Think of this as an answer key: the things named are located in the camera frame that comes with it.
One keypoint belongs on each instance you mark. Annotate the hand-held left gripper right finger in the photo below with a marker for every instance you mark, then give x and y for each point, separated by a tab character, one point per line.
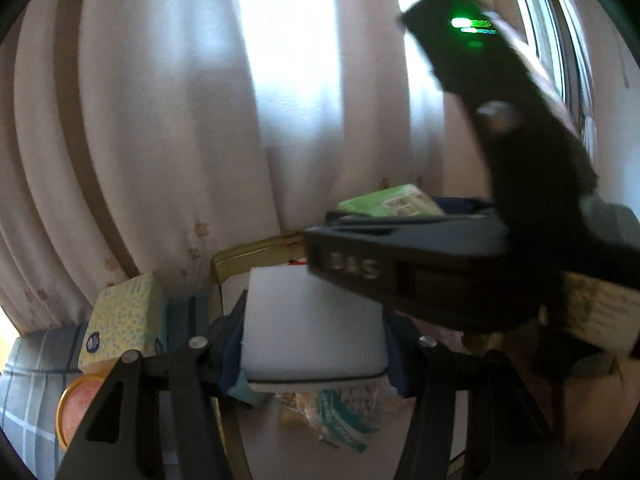
397	360

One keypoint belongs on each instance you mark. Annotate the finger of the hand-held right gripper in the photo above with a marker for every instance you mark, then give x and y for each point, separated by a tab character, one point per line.
400	222
470	206

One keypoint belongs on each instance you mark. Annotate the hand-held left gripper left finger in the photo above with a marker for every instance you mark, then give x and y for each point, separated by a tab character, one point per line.
230	355

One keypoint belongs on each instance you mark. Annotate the green packet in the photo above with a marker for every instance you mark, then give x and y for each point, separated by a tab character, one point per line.
390	202

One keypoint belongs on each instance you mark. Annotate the white sponge block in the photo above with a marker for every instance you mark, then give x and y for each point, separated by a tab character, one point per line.
310	325

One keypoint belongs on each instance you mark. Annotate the gold rectangular box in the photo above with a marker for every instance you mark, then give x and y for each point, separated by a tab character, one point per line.
240	255

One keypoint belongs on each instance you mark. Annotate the clear packet with teal print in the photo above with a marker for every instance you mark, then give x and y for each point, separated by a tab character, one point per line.
345	425

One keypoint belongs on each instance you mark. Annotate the yellow patterned tissue box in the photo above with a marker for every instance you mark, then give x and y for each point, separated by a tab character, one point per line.
125	315

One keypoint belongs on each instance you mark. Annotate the round gold tin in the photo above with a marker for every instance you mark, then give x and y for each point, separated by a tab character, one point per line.
80	400

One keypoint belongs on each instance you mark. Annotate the pink floral curtain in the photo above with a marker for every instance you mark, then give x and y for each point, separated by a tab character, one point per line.
175	110

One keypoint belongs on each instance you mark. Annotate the white window frame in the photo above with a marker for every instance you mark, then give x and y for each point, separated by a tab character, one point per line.
560	50

